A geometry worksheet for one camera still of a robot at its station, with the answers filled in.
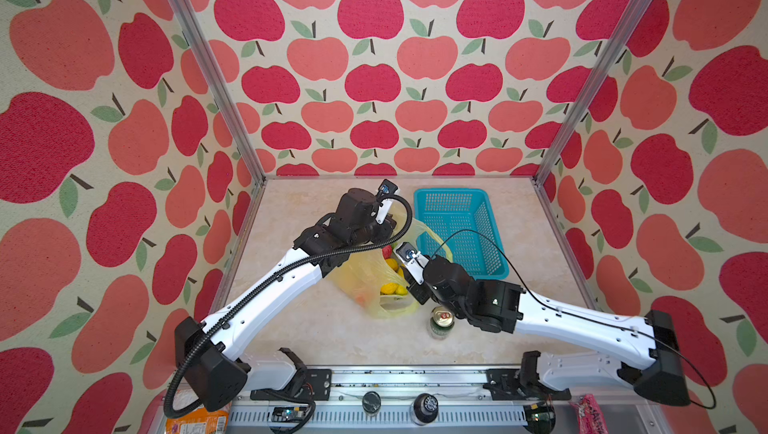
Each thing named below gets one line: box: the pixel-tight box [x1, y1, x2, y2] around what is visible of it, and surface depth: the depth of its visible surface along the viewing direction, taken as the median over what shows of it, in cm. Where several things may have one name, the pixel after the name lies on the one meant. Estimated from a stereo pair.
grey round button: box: [362, 391, 382, 414], surface depth 65 cm
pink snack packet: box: [569, 394, 609, 434], surface depth 70 cm
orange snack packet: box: [166, 404, 232, 434], surface depth 68 cm
